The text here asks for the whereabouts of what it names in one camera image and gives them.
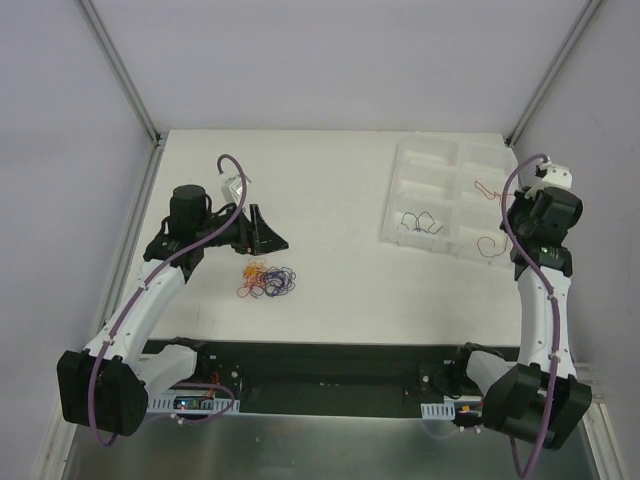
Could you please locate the aluminium right corner post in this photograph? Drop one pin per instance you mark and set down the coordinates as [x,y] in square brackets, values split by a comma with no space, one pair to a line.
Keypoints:
[578,29]

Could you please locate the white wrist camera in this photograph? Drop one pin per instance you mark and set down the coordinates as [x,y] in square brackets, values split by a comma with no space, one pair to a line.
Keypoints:
[232,189]
[549,174]

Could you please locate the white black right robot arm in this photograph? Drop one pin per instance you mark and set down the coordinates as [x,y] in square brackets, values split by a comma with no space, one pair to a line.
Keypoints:
[539,398]

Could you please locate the aluminium corner post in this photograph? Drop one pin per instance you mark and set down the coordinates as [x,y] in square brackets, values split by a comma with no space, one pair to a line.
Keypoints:
[109,50]
[578,29]

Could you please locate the white cable duct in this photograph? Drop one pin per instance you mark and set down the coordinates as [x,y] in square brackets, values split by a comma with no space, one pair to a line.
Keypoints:
[189,404]
[438,411]

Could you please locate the right white cable duct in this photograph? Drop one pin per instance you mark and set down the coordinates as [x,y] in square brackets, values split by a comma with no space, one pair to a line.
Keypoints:
[438,411]

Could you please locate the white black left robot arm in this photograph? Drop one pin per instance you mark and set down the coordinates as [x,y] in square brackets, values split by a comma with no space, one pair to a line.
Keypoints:
[106,385]

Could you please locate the aluminium left corner post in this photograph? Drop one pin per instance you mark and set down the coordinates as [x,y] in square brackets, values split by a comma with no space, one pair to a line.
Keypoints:
[109,50]

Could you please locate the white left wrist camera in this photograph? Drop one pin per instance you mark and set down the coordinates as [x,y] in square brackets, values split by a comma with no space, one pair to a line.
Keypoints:
[232,189]

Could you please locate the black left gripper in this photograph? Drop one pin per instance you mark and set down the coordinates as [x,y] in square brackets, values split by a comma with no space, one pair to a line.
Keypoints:
[252,228]

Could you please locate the aluminium frame rail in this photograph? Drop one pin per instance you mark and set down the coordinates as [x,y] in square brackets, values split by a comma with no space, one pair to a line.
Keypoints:
[587,375]

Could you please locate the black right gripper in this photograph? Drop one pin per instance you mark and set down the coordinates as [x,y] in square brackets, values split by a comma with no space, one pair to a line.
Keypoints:
[523,220]

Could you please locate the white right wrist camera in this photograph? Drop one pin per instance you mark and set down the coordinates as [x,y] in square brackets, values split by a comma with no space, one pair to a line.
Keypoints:
[549,174]

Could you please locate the white compartment tray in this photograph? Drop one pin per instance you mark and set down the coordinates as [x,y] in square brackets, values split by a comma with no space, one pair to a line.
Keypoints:
[444,197]

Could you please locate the left white cable duct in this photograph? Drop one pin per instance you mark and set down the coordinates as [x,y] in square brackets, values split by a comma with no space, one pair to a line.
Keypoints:
[189,404]

